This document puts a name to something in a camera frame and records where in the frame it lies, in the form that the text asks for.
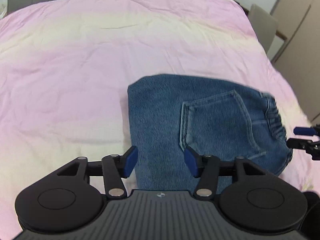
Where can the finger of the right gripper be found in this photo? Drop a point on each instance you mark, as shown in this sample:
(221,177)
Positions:
(309,146)
(307,131)

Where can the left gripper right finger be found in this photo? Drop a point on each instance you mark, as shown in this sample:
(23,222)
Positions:
(247,195)

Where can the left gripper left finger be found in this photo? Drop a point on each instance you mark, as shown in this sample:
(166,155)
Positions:
(75,194)

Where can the blue denim pants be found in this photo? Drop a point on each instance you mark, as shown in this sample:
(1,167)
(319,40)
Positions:
(168,113)

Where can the grey bedside chair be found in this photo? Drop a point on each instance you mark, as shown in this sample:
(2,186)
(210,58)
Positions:
(266,30)

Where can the beige wardrobe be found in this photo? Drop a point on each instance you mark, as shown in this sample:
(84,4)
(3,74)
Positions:
(298,60)

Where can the pink duvet cover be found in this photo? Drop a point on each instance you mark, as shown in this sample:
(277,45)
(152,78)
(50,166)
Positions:
(66,66)

